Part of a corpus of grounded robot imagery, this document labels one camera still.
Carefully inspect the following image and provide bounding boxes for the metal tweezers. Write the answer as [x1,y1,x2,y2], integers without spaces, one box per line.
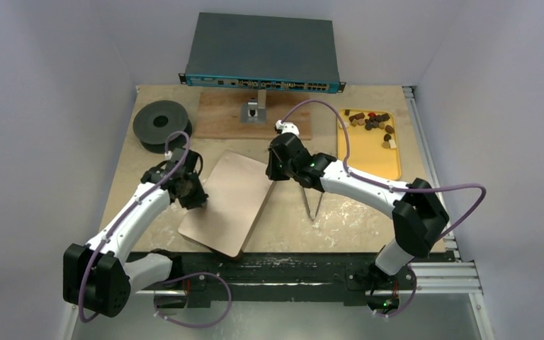
[300,188,324,222]

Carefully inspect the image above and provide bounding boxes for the brown box lid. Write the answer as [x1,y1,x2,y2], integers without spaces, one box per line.
[178,150,273,258]

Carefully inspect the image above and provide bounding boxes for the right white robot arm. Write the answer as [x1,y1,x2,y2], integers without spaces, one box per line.
[266,132,450,288]

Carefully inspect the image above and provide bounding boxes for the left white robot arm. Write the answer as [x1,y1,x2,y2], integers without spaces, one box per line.
[62,148,208,317]

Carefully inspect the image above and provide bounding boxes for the dark square chocolate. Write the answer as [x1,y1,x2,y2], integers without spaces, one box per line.
[350,112,366,120]

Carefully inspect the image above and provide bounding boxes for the black filament spool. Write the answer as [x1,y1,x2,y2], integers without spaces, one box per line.
[132,100,193,154]

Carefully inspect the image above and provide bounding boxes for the wooden board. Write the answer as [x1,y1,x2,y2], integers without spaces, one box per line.
[193,89,310,140]

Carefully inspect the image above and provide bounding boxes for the yellow plastic tray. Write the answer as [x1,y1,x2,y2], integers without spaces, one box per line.
[336,108,402,181]

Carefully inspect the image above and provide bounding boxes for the metal switch stand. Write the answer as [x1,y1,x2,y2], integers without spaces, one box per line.
[240,89,267,124]

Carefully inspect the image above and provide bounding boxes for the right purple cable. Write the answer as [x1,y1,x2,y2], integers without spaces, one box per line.
[278,99,488,320]

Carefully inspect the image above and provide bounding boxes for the purple cable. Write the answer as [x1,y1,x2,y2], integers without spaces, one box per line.
[278,99,488,320]
[77,131,233,329]

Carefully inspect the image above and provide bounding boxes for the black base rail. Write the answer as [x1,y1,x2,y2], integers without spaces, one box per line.
[139,252,419,310]

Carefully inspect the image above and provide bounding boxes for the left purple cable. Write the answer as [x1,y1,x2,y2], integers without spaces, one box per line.
[77,131,233,329]

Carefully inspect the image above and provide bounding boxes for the blue network switch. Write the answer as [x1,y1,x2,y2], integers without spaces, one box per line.
[178,12,346,94]

